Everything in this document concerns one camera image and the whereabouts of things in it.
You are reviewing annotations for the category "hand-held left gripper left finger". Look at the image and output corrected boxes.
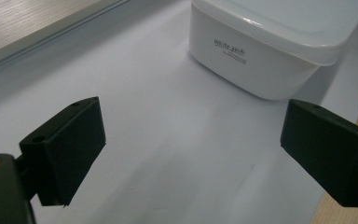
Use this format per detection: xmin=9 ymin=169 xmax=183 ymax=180
xmin=18 ymin=96 xmax=107 ymax=207

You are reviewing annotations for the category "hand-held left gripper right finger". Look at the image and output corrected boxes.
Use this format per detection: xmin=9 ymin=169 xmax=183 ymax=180
xmin=280 ymin=98 xmax=358 ymax=208

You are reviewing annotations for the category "white square container with lid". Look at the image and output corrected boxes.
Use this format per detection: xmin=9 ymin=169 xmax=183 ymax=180
xmin=188 ymin=0 xmax=358 ymax=101

